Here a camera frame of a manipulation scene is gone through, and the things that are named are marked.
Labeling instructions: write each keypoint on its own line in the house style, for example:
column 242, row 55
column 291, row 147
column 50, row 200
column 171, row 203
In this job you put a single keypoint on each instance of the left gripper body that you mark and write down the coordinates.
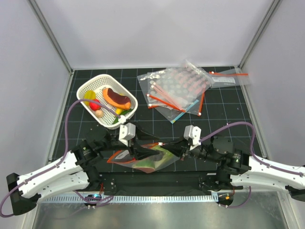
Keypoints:
column 131, row 147

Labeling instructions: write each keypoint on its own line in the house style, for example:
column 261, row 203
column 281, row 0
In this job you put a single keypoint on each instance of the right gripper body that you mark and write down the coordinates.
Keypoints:
column 199, row 152

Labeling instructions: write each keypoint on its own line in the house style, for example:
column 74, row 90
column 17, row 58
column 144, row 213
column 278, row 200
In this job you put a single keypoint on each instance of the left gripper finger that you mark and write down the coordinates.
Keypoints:
column 141, row 153
column 143, row 134

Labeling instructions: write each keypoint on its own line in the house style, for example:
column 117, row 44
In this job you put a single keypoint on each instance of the toy watermelon slice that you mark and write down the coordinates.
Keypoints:
column 147, row 167

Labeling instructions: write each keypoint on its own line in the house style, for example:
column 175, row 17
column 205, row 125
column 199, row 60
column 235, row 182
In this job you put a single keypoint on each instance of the clear orange zip bag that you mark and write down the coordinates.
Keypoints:
column 123, row 158

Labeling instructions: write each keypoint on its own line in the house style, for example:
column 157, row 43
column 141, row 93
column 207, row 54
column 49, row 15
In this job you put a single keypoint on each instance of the green toy celery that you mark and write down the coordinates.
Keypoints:
column 164, row 159

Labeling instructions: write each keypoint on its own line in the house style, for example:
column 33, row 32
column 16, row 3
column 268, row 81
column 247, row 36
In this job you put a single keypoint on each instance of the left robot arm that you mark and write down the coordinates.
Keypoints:
column 75, row 170

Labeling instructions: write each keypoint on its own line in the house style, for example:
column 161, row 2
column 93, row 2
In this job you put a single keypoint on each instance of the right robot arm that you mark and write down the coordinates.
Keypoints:
column 237, row 168

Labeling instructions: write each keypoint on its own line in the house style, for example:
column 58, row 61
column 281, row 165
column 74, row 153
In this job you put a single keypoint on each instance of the pile of zip bags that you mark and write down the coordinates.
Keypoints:
column 176, row 91

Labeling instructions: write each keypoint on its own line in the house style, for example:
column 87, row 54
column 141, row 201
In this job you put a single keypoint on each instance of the zip bag with label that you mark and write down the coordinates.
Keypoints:
column 228, row 78

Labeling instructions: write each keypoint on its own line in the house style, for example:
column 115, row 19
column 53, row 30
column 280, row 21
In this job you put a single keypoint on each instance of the toy steak orange brown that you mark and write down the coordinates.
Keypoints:
column 119, row 101

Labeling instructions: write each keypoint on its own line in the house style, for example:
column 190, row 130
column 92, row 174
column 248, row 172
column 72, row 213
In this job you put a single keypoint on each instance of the beige toy mushroom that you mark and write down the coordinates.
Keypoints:
column 99, row 113

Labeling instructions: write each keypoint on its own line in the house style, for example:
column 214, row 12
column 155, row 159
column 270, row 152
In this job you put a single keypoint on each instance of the red toy strawberry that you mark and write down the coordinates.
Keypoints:
column 95, row 106

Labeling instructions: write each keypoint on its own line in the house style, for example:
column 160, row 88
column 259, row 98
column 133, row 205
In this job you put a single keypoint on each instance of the white plastic basket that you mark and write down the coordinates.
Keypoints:
column 97, row 84

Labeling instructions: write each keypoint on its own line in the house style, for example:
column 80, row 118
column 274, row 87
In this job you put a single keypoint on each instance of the yellow toy fruit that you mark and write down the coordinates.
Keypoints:
column 90, row 95

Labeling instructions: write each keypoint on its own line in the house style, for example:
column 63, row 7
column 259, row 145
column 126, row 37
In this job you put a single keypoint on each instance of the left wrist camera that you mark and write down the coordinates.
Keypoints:
column 126, row 133

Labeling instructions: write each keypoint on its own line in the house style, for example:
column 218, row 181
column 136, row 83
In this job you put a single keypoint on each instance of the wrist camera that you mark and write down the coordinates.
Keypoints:
column 193, row 133
column 126, row 133

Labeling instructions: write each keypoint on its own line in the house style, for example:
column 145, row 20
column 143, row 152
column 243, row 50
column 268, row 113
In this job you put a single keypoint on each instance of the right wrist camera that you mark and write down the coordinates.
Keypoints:
column 193, row 133

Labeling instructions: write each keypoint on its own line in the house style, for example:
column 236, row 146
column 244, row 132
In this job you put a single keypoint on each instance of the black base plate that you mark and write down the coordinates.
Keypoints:
column 163, row 184

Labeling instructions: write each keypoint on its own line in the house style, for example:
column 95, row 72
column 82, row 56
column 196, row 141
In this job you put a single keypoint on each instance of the slotted cable duct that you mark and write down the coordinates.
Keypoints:
column 73, row 198

